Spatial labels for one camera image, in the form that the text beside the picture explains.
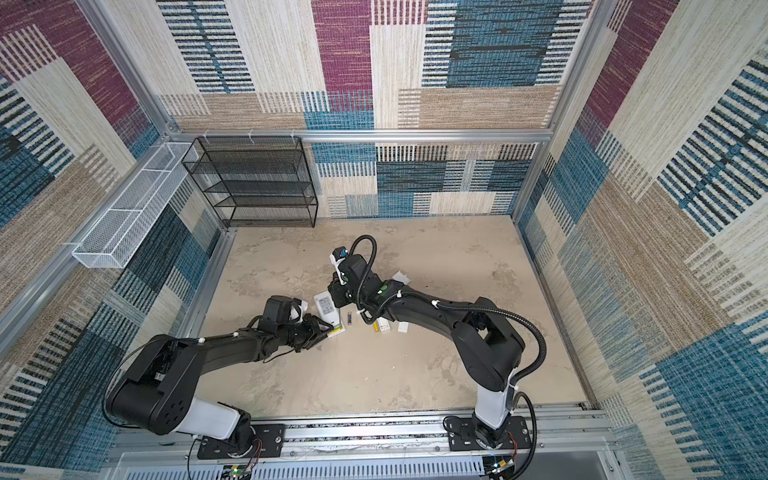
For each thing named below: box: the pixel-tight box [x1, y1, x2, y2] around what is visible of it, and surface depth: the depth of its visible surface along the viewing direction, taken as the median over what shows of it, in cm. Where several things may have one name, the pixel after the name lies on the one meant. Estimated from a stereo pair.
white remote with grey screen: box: [314, 290, 346, 338], surface depth 96 cm
